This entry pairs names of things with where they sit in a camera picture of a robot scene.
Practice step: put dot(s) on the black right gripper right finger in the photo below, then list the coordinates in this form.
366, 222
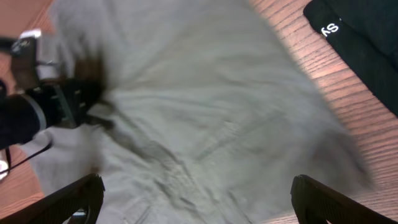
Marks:
315, 203

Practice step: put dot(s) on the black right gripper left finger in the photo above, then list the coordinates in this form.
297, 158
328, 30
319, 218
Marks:
79, 202

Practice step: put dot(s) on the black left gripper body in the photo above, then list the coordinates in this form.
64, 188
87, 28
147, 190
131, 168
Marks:
64, 103

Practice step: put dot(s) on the grey shorts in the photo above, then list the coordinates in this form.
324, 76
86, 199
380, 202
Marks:
212, 119

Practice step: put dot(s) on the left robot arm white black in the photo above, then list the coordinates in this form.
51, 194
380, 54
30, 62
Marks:
19, 121

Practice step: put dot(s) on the black garment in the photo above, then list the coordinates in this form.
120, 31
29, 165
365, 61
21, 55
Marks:
364, 34

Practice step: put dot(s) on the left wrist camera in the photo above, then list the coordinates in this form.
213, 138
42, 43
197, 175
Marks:
34, 58

